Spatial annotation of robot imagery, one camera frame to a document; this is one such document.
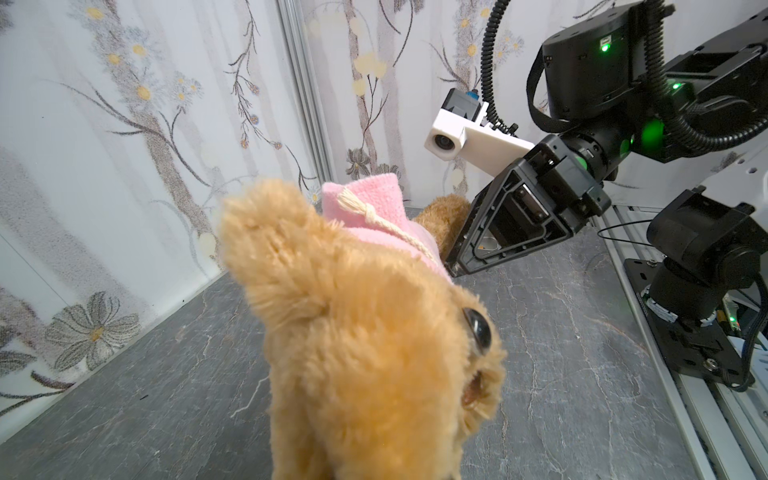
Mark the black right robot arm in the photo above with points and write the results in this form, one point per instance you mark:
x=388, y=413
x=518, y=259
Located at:
x=611, y=93

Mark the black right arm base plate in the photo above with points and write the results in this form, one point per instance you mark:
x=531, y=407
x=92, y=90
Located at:
x=681, y=312

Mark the brown plush teddy bear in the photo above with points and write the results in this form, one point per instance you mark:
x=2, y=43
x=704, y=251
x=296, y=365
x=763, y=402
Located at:
x=379, y=367

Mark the pink bear hoodie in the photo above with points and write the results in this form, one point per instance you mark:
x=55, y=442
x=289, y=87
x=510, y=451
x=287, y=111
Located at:
x=372, y=210

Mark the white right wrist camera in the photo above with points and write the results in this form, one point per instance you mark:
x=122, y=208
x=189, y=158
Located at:
x=459, y=132

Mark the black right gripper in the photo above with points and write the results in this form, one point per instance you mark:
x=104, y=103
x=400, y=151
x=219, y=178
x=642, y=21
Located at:
x=541, y=199

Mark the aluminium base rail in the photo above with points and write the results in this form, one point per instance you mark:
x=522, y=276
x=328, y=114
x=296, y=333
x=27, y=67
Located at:
x=718, y=407

